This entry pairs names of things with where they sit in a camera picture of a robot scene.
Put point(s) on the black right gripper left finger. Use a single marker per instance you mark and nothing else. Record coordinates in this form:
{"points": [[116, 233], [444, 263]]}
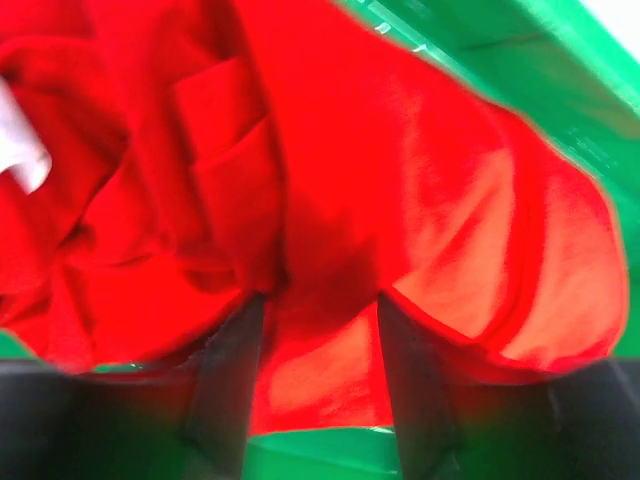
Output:
{"points": [[217, 423]]}

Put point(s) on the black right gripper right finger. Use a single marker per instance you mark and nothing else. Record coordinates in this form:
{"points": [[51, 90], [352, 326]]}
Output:
{"points": [[427, 434]]}

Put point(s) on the red t shirt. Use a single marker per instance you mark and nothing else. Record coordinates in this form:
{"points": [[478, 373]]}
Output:
{"points": [[201, 150]]}

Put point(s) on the white garment label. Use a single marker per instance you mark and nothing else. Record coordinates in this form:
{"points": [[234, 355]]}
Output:
{"points": [[23, 154]]}

